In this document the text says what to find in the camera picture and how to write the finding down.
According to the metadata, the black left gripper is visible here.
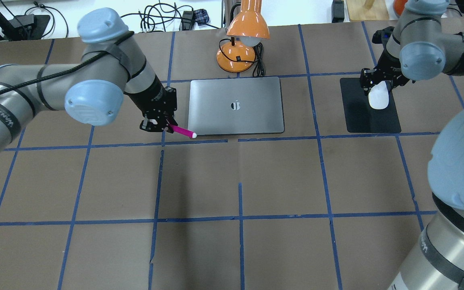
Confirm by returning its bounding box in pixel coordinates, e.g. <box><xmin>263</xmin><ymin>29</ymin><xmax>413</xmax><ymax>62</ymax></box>
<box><xmin>129</xmin><ymin>83</ymin><xmax>178</xmax><ymax>133</ymax></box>

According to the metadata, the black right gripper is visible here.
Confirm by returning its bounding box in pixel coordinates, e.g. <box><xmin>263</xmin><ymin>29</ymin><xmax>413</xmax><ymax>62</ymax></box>
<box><xmin>359</xmin><ymin>52</ymin><xmax>410</xmax><ymax>96</ymax></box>

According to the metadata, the white computer mouse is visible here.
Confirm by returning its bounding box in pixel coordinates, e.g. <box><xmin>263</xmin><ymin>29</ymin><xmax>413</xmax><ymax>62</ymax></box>
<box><xmin>368</xmin><ymin>81</ymin><xmax>389</xmax><ymax>110</ymax></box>

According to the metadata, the pink highlighter pen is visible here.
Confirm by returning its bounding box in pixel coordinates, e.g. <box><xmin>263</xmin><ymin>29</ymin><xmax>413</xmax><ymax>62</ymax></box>
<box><xmin>169</xmin><ymin>124</ymin><xmax>198</xmax><ymax>139</ymax></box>

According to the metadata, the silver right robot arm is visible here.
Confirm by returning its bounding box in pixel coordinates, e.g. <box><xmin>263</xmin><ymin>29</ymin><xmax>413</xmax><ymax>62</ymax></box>
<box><xmin>360</xmin><ymin>0</ymin><xmax>464</xmax><ymax>290</ymax></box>

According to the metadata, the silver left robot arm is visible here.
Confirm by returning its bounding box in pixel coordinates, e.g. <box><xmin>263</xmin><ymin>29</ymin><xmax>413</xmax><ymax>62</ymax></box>
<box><xmin>0</xmin><ymin>8</ymin><xmax>177</xmax><ymax>152</ymax></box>

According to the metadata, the black mousepad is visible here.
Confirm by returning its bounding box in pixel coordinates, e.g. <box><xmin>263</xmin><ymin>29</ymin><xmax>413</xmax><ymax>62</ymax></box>
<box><xmin>340</xmin><ymin>78</ymin><xmax>402</xmax><ymax>133</ymax></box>

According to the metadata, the wooden stand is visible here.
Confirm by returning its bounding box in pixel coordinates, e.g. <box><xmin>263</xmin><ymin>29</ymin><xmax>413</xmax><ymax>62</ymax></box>
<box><xmin>345</xmin><ymin>0</ymin><xmax>389</xmax><ymax>22</ymax></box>

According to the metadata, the orange cylindrical container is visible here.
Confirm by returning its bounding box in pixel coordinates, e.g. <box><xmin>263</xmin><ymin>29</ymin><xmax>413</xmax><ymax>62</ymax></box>
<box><xmin>392</xmin><ymin>0</ymin><xmax>407</xmax><ymax>18</ymax></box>

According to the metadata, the grey closed laptop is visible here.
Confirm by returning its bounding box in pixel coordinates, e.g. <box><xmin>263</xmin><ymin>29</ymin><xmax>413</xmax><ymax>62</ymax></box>
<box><xmin>188</xmin><ymin>77</ymin><xmax>285</xmax><ymax>135</ymax></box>

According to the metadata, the black power adapter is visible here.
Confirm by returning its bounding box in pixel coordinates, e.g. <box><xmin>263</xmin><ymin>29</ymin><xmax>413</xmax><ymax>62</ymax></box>
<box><xmin>179</xmin><ymin>10</ymin><xmax>195</xmax><ymax>31</ymax></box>

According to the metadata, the orange desk lamp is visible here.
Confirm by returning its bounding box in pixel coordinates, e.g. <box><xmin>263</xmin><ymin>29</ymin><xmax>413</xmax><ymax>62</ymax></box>
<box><xmin>216</xmin><ymin>0</ymin><xmax>270</xmax><ymax>77</ymax></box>

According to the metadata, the black monitor stand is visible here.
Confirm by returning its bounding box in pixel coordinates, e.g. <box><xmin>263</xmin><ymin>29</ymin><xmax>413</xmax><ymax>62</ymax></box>
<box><xmin>0</xmin><ymin>0</ymin><xmax>54</xmax><ymax>41</ymax></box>

